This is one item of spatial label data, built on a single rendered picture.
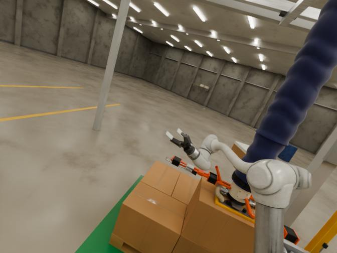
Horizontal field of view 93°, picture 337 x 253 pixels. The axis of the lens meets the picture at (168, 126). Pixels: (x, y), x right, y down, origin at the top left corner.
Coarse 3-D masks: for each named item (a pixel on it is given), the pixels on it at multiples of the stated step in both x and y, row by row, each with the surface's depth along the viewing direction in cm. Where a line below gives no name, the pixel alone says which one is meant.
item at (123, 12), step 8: (128, 0) 306; (120, 8) 308; (128, 8) 315; (120, 16) 311; (120, 24) 314; (120, 32) 322; (112, 40) 325; (120, 40) 331; (112, 48) 329; (112, 56) 332; (112, 64) 339; (112, 72) 349; (104, 80) 349; (104, 88) 353; (104, 96) 357; (104, 104) 369; (96, 112) 371; (96, 120) 376; (96, 128) 380
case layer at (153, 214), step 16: (144, 176) 198; (160, 176) 210; (176, 176) 222; (144, 192) 173; (160, 192) 182; (176, 192) 191; (192, 192) 202; (128, 208) 150; (144, 208) 154; (160, 208) 160; (176, 208) 168; (128, 224) 154; (144, 224) 149; (160, 224) 144; (176, 224) 149; (128, 240) 158; (144, 240) 153; (160, 240) 148; (176, 240) 143
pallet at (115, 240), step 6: (114, 234) 162; (114, 240) 163; (120, 240) 161; (120, 246) 162; (126, 246) 167; (132, 246) 158; (126, 252) 162; (132, 252) 163; (138, 252) 165; (144, 252) 156
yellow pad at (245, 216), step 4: (216, 196) 139; (216, 200) 134; (228, 200) 134; (220, 204) 131; (224, 204) 132; (228, 204) 133; (224, 208) 131; (228, 208) 130; (232, 208) 130; (244, 208) 132; (232, 212) 129; (236, 212) 128; (240, 212) 129; (244, 212) 130; (240, 216) 128; (244, 216) 127; (248, 216) 128; (248, 220) 127; (252, 220) 126
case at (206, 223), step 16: (208, 192) 144; (192, 208) 143; (208, 208) 129; (192, 224) 136; (208, 224) 132; (224, 224) 128; (240, 224) 124; (192, 240) 139; (208, 240) 135; (224, 240) 131; (240, 240) 127
